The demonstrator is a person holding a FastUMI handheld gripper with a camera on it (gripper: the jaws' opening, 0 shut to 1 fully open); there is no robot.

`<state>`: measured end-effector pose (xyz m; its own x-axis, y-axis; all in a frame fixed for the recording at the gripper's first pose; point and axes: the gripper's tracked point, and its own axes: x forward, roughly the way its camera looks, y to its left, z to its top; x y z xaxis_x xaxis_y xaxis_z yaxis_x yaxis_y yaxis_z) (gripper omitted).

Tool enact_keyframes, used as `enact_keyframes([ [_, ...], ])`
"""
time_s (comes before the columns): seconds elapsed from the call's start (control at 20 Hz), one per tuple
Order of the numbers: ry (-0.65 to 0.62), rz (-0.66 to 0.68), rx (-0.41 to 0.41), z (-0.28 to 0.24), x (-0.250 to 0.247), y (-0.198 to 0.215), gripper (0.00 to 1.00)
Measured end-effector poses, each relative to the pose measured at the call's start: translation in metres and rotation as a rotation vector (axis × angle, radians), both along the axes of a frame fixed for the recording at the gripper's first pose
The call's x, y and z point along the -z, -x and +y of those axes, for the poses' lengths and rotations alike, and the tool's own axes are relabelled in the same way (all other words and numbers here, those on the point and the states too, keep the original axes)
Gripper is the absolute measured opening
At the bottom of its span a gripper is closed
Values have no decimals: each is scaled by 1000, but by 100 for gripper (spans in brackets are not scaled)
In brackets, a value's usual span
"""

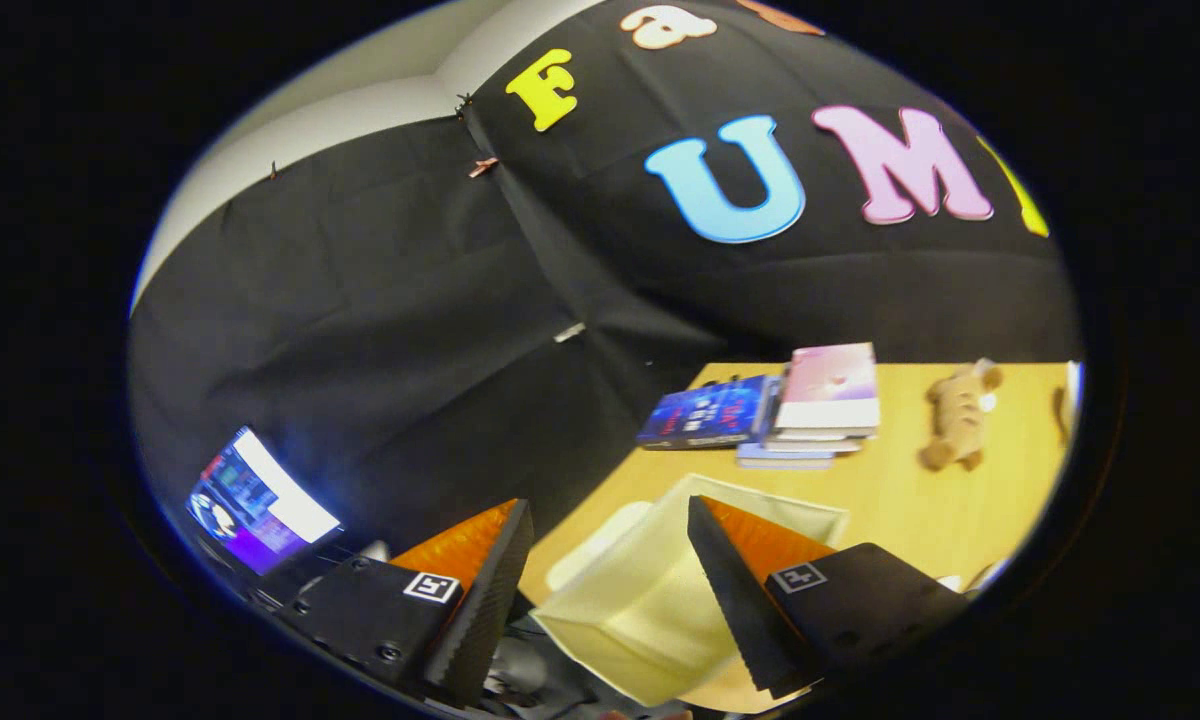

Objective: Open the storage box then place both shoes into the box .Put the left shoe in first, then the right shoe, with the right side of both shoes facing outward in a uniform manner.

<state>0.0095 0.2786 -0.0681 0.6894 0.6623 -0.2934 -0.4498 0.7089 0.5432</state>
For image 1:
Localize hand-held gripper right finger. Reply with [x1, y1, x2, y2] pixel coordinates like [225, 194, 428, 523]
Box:
[686, 494, 969, 701]

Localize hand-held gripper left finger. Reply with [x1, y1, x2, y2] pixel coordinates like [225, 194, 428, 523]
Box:
[275, 498, 536, 711]

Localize green fabric storage box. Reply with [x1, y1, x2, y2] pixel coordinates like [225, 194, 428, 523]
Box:
[530, 473, 851, 708]

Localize pale blue book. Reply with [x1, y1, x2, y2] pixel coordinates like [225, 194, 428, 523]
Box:
[735, 440, 863, 471]

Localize white book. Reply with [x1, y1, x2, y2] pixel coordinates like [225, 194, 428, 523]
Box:
[760, 427, 877, 443]

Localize dark blue book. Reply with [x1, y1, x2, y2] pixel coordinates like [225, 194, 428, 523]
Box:
[637, 375, 783, 451]

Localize pink cover book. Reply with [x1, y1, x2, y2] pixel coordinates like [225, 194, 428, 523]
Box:
[775, 343, 881, 431]

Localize lit computer screen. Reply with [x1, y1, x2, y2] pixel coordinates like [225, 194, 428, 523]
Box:
[187, 425, 343, 578]

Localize tan plush toy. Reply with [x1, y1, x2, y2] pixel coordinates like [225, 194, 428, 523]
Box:
[918, 358, 1004, 473]

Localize black backdrop cloth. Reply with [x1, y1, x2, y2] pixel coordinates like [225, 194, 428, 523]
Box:
[128, 0, 1081, 581]

